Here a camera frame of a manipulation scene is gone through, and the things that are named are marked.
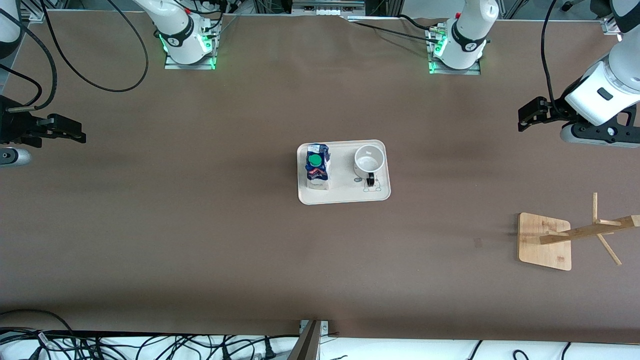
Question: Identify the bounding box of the white smiley mug black handle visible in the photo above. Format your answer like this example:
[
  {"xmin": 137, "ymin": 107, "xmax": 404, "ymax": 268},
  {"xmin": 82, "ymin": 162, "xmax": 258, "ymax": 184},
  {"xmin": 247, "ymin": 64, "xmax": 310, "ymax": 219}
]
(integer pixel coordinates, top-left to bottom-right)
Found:
[{"xmin": 353, "ymin": 145, "xmax": 386, "ymax": 189}]

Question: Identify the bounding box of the blue white milk carton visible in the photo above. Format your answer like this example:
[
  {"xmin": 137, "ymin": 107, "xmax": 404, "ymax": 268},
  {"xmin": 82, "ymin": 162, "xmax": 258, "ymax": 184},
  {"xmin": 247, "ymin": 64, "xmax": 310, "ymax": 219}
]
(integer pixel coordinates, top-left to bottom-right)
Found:
[{"xmin": 305, "ymin": 143, "xmax": 332, "ymax": 192}]

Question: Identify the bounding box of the wooden mug rack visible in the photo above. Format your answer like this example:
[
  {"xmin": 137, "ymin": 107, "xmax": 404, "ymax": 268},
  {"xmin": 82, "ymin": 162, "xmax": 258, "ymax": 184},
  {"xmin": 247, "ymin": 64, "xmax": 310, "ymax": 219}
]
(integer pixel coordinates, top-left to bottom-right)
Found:
[{"xmin": 517, "ymin": 192, "xmax": 640, "ymax": 271}]

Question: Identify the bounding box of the cream rabbit print tray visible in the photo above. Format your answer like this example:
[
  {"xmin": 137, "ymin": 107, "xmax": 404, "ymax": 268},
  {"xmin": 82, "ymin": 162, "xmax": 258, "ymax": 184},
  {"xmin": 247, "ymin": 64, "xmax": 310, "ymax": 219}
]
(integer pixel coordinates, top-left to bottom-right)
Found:
[{"xmin": 297, "ymin": 139, "xmax": 391, "ymax": 206}]

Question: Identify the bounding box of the grey device with sockets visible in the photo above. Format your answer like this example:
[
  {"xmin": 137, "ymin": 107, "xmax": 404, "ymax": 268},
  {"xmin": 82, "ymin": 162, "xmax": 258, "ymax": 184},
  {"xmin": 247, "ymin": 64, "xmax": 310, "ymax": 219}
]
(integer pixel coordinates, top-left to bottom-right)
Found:
[{"xmin": 291, "ymin": 0, "xmax": 366, "ymax": 16}]

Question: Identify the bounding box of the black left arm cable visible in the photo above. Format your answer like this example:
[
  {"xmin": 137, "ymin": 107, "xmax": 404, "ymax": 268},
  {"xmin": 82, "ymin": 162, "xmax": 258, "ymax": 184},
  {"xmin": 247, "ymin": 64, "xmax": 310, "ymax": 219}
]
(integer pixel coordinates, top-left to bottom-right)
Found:
[{"xmin": 540, "ymin": 0, "xmax": 565, "ymax": 115}]

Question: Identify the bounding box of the long black right arm cable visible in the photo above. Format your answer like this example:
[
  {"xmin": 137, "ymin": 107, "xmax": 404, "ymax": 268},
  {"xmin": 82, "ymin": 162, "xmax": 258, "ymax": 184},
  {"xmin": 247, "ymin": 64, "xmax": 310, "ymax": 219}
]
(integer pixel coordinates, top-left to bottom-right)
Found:
[{"xmin": 42, "ymin": 0, "xmax": 150, "ymax": 93}]

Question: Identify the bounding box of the aluminium left arm base plate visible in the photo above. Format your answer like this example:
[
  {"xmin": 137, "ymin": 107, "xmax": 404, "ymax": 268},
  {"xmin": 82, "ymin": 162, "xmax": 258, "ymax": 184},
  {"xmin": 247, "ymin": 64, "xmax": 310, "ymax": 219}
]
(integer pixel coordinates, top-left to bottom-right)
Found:
[{"xmin": 427, "ymin": 25, "xmax": 482, "ymax": 76}]

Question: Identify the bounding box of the aluminium right arm base plate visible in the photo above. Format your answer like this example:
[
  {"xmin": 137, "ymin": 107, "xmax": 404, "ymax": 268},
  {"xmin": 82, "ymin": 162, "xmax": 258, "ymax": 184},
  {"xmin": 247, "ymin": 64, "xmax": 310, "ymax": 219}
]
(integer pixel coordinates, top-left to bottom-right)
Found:
[{"xmin": 164, "ymin": 20, "xmax": 217, "ymax": 70}]

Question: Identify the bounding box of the black base power cable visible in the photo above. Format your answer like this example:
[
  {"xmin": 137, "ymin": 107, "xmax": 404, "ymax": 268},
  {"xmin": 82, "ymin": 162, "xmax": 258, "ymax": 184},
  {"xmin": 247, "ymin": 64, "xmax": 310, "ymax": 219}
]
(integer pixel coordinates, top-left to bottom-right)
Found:
[{"xmin": 356, "ymin": 14, "xmax": 443, "ymax": 45}]

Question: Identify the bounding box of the black floor cable tangle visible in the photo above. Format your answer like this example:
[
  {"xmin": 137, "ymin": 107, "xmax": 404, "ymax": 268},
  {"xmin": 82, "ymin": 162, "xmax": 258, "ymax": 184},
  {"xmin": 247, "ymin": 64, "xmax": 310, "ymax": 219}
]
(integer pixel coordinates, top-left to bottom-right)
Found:
[{"xmin": 0, "ymin": 309, "xmax": 301, "ymax": 360}]

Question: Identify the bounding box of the aluminium profile bracket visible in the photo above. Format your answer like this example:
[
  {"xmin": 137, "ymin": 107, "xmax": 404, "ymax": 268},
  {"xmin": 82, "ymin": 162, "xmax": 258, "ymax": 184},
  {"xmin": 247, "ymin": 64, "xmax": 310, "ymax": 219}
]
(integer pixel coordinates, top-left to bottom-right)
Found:
[{"xmin": 287, "ymin": 320, "xmax": 331, "ymax": 360}]

